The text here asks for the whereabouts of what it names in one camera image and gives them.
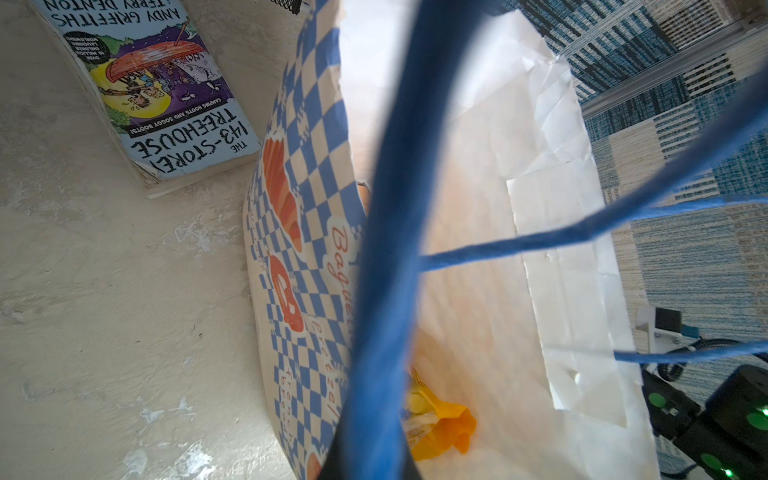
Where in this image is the blue checkered paper bag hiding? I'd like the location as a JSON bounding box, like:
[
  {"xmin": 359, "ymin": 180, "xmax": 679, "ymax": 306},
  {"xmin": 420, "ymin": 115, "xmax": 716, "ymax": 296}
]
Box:
[{"xmin": 243, "ymin": 1, "xmax": 659, "ymax": 479}]

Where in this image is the yellow mango candy bag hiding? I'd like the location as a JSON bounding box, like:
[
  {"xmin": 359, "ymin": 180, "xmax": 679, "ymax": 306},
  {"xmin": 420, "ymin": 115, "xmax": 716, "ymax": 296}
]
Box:
[{"xmin": 400, "ymin": 369, "xmax": 477, "ymax": 462}]

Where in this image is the blue magazine booklet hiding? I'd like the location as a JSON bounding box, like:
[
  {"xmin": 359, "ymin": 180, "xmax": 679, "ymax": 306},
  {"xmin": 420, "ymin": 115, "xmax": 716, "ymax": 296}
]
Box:
[{"xmin": 31, "ymin": 0, "xmax": 261, "ymax": 198}]

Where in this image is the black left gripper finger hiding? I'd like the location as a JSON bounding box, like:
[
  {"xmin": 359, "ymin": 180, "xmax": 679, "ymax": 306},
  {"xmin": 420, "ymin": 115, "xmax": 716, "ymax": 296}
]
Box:
[{"xmin": 316, "ymin": 432, "xmax": 422, "ymax": 480}]

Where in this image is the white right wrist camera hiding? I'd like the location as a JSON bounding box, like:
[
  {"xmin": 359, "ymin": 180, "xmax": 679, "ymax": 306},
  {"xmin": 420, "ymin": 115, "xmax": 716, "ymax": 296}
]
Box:
[{"xmin": 635, "ymin": 305, "xmax": 701, "ymax": 353}]

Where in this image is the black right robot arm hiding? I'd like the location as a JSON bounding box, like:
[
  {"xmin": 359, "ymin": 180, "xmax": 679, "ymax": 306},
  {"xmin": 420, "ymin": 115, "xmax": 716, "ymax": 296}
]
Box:
[{"xmin": 641, "ymin": 339, "xmax": 767, "ymax": 479}]

